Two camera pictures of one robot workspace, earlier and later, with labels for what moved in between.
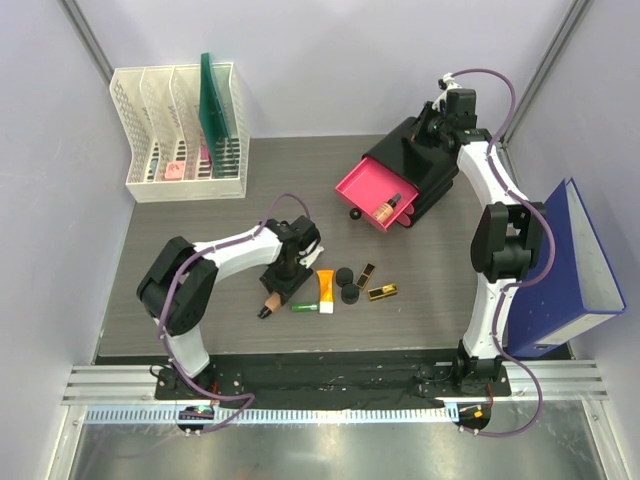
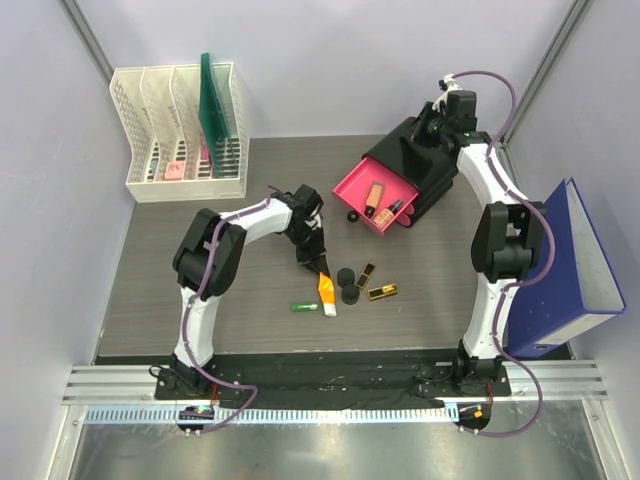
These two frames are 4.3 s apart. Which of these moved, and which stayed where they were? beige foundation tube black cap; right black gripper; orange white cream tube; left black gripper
Moved: left black gripper; beige foundation tube black cap
Stayed: orange white cream tube; right black gripper
